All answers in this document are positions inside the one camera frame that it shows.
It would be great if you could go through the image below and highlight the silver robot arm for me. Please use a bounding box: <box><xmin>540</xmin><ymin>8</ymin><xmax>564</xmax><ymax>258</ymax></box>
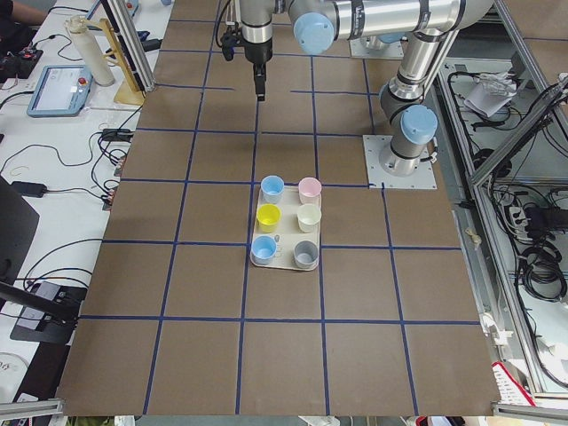
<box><xmin>360</xmin><ymin>32</ymin><xmax>406</xmax><ymax>51</ymax></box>
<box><xmin>235</xmin><ymin>0</ymin><xmax>493</xmax><ymax>177</ymax></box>

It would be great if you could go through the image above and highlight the grey plastic cup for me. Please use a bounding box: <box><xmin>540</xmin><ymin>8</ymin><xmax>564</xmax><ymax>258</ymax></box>
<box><xmin>294</xmin><ymin>241</ymin><xmax>320</xmax><ymax>270</ymax></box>

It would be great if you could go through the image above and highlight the blue plastic cup on tray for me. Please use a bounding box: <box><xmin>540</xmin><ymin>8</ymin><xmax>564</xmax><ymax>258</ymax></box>
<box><xmin>250</xmin><ymin>235</ymin><xmax>277</xmax><ymax>266</ymax></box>

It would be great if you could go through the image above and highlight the pink plastic cup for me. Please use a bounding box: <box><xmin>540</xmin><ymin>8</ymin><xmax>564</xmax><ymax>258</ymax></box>
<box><xmin>298</xmin><ymin>177</ymin><xmax>322</xmax><ymax>206</ymax></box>

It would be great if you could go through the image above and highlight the aluminium frame post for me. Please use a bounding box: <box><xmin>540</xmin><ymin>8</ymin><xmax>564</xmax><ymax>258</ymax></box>
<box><xmin>101</xmin><ymin>0</ymin><xmax>155</xmax><ymax>92</ymax></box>

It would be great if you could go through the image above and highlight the wooden mug tree stand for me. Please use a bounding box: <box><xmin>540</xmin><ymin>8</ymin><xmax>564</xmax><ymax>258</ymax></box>
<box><xmin>86</xmin><ymin>19</ymin><xmax>145</xmax><ymax>106</ymax></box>

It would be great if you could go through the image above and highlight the cream rectangular tray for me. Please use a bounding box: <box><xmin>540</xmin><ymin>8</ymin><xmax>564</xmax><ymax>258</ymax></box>
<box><xmin>251</xmin><ymin>185</ymin><xmax>320</xmax><ymax>271</ymax></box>

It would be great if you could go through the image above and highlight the black monitor stand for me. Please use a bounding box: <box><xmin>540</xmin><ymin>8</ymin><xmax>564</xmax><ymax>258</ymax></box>
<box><xmin>1</xmin><ymin>179</ymin><xmax>86</xmax><ymax>345</ymax></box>

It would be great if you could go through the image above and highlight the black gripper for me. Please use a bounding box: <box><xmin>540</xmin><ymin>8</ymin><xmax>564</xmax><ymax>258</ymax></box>
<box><xmin>242</xmin><ymin>38</ymin><xmax>272</xmax><ymax>102</ymax></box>

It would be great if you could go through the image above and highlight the blue teach pendant tablet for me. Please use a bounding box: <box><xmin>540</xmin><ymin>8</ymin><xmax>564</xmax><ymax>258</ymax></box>
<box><xmin>27</xmin><ymin>65</ymin><xmax>92</xmax><ymax>118</ymax></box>

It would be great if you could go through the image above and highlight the yellow plastic cup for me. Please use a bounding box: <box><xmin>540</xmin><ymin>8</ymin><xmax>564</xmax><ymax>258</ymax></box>
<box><xmin>256</xmin><ymin>203</ymin><xmax>281</xmax><ymax>233</ymax></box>

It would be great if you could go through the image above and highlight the crumpled white paper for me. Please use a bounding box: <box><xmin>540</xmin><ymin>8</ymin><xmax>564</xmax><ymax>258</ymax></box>
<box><xmin>464</xmin><ymin>72</ymin><xmax>517</xmax><ymax>118</ymax></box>

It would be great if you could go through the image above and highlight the light blue transferred cup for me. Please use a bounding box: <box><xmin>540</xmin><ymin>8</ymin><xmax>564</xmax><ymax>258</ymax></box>
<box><xmin>261</xmin><ymin>175</ymin><xmax>285</xmax><ymax>204</ymax></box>

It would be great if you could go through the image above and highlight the white cylindrical bottle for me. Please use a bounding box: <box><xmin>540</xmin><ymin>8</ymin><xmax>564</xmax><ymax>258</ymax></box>
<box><xmin>65</xmin><ymin>15</ymin><xmax>114</xmax><ymax>87</ymax></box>

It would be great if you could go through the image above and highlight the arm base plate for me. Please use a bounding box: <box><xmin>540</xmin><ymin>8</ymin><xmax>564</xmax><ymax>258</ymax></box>
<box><xmin>350</xmin><ymin>39</ymin><xmax>404</xmax><ymax>60</ymax></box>
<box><xmin>363</xmin><ymin>135</ymin><xmax>438</xmax><ymax>190</ymax></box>

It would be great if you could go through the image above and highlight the white plastic cup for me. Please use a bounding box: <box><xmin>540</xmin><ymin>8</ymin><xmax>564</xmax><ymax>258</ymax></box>
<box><xmin>296</xmin><ymin>204</ymin><xmax>321</xmax><ymax>233</ymax></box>

